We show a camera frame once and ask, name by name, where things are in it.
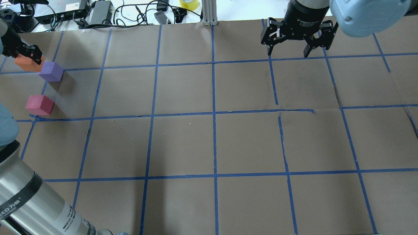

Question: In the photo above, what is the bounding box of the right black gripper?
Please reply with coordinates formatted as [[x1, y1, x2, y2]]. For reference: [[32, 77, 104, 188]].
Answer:
[[260, 0, 339, 58]]

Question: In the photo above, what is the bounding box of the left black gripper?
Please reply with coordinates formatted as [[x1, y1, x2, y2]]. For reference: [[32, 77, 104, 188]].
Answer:
[[0, 20, 43, 65]]

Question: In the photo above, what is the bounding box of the orange foam cube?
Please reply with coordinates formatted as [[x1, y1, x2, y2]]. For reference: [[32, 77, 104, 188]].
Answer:
[[14, 55, 45, 72]]

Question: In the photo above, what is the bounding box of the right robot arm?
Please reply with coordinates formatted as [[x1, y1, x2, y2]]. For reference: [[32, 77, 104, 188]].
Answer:
[[260, 0, 417, 58]]

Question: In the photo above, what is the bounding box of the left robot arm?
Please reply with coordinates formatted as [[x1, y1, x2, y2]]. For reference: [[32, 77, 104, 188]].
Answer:
[[1, 105, 111, 235]]

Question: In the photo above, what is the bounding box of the purple foam cube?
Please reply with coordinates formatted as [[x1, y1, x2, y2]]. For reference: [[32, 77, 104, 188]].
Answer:
[[38, 62, 64, 82]]

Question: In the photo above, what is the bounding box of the black power strip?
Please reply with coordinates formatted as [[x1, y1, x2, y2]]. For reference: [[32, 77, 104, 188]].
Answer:
[[34, 0, 90, 25]]

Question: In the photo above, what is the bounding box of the pink foam cube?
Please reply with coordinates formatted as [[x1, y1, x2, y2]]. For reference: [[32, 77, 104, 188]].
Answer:
[[25, 95, 55, 116]]

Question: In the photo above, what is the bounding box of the black power adapter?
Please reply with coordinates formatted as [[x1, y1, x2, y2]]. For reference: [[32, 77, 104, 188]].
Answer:
[[89, 0, 113, 25]]

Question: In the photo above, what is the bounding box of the yellow tape roll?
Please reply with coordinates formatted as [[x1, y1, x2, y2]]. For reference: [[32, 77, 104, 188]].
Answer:
[[179, 0, 200, 11]]

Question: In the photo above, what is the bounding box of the aluminium frame post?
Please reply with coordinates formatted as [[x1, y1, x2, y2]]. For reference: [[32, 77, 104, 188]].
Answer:
[[201, 0, 218, 26]]

